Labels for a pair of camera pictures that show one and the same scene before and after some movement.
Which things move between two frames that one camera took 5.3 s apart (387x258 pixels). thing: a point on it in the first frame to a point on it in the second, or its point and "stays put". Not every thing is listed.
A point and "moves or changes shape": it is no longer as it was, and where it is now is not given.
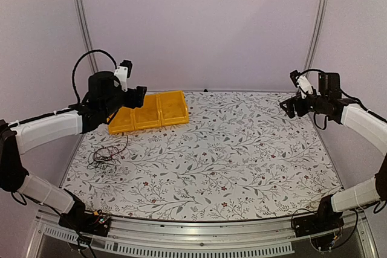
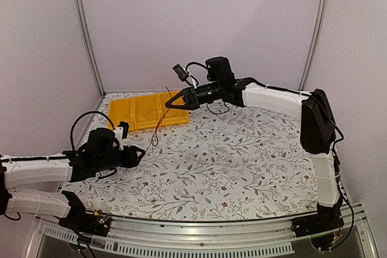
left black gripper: [138, 93] to [130, 161]
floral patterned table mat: [242, 154] stays put
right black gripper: [290, 103] to [188, 105]
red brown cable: [109, 146] moves or changes shape
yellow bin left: [123, 121] stays put
